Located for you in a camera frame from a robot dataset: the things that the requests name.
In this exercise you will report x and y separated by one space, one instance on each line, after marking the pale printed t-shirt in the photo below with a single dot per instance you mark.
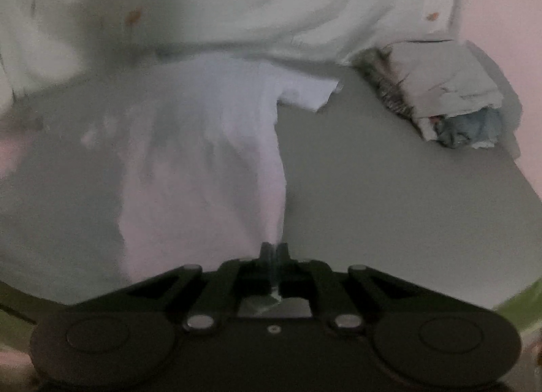
203 142

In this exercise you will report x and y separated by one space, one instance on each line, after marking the carrot printed hanging sheet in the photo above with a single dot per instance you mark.
254 2

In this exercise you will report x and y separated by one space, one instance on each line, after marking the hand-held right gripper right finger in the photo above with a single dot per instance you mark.
283 257

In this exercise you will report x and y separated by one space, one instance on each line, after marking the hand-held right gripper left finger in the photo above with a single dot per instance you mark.
266 257

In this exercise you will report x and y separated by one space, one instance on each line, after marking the pile of folded clothes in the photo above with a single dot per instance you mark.
444 78

